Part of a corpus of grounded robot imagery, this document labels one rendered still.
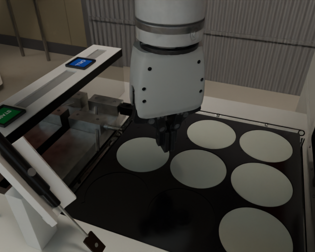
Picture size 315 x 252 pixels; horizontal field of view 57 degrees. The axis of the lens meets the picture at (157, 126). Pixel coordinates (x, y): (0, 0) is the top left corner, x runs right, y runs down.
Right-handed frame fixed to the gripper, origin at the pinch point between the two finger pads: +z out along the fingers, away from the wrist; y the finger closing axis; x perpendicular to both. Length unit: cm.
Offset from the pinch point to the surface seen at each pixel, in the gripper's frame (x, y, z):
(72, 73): -34.8, 10.9, 2.8
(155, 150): -6.7, -0.7, 8.3
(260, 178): 6.5, -15.1, 8.1
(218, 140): -5.1, -13.6, 8.2
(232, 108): -25.6, -31.0, 16.2
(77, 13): -287, -16, 52
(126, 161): -5.6, 5.5, 8.3
